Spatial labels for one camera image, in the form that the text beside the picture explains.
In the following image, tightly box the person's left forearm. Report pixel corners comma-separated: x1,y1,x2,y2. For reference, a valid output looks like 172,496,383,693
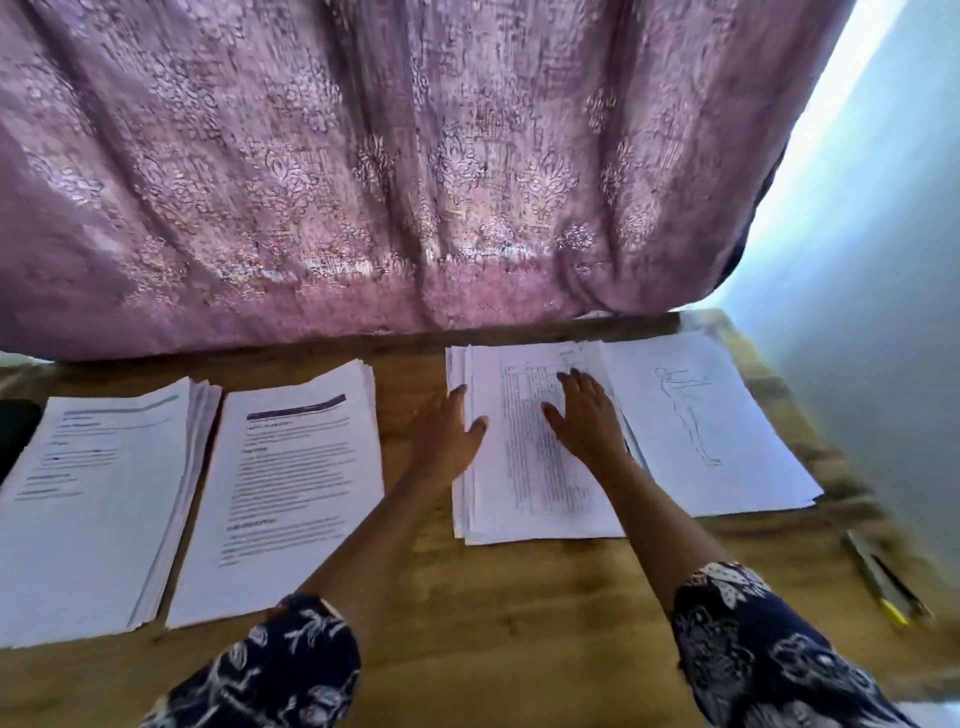
297,472,449,647

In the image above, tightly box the person's right forearm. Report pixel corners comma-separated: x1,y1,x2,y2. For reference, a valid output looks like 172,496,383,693
600,457,737,609

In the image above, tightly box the table-print paper pile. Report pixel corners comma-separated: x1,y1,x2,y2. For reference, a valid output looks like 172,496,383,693
445,340,647,548

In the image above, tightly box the person's left hand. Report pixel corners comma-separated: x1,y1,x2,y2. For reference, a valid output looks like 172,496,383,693
402,384,491,497

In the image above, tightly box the stack with dark header bar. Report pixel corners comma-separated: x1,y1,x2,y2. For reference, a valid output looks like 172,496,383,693
165,358,386,630

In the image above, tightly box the pink patterned curtain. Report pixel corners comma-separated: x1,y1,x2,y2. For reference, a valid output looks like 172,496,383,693
0,0,857,363

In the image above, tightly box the stack of printed papers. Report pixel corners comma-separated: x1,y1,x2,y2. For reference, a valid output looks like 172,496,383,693
0,376,224,651

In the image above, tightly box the black folder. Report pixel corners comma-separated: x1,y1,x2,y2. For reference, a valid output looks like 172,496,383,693
0,399,44,485

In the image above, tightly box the silver yellow black stapler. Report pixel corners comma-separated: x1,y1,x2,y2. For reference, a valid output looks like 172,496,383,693
840,528,935,627

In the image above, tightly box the person's right hand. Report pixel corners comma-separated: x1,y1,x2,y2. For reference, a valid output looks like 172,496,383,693
541,369,632,482

